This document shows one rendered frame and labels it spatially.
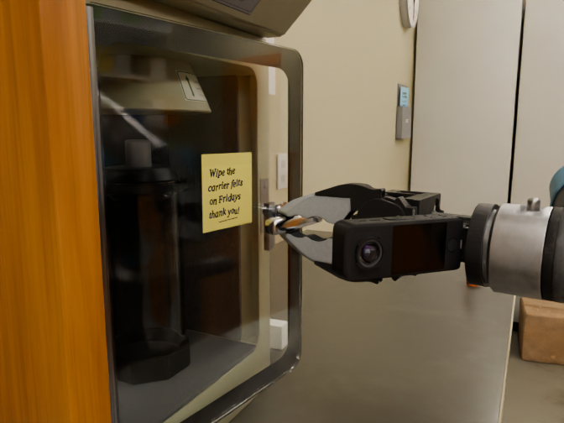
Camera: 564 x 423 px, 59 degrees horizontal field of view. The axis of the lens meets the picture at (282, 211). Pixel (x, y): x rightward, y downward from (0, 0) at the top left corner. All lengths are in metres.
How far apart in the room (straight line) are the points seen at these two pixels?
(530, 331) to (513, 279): 2.76
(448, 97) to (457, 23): 0.45
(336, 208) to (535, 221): 0.17
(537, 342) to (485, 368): 2.37
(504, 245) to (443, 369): 0.43
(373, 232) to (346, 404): 0.36
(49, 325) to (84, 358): 0.03
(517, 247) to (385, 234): 0.10
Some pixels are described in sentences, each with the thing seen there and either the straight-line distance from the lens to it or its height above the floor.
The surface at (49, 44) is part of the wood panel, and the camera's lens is 0.29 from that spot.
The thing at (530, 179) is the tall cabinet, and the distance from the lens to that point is 3.38.
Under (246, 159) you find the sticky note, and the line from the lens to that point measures 0.53.
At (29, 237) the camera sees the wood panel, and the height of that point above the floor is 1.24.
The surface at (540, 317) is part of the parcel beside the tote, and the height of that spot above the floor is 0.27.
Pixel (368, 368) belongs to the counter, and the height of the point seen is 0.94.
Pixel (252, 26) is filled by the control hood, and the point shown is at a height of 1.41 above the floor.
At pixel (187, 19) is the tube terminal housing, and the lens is 0.53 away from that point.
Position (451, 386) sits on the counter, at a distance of 0.78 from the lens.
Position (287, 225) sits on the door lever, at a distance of 0.51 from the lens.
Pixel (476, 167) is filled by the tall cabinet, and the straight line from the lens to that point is 3.39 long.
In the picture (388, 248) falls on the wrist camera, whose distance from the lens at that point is 0.40.
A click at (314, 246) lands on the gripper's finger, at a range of 0.50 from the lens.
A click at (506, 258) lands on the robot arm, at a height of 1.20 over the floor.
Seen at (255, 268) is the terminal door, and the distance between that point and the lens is 0.56.
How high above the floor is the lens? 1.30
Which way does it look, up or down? 9 degrees down
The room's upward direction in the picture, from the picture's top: straight up
